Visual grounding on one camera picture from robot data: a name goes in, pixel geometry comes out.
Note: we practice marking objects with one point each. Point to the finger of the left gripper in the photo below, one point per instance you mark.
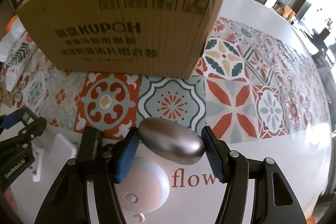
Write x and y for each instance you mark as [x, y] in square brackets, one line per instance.
[25, 135]
[10, 120]

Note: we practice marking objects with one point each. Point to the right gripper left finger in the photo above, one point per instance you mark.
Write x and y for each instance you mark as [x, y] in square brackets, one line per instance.
[84, 189]

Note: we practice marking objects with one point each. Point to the white square charger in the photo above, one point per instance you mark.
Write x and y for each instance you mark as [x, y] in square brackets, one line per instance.
[53, 156]

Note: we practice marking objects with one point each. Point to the pink round device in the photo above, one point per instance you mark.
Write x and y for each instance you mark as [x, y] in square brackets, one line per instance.
[145, 189]

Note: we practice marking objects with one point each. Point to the silver egg-shaped object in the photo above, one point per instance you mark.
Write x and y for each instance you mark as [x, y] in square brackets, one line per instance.
[171, 141]

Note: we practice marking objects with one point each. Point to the black bike light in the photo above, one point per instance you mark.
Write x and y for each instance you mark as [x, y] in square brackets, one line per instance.
[91, 143]

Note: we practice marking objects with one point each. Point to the person's left hand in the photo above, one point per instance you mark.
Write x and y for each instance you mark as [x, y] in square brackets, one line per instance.
[9, 196]

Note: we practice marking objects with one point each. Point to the floral fabric tissue pouch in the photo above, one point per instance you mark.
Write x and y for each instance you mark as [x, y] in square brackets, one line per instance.
[20, 54]

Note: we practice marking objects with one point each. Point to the patterned tile table runner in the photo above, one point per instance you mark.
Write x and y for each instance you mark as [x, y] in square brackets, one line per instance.
[247, 86]

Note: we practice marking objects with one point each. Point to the brown cardboard box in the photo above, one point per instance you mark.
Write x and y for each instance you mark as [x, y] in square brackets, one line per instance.
[163, 38]

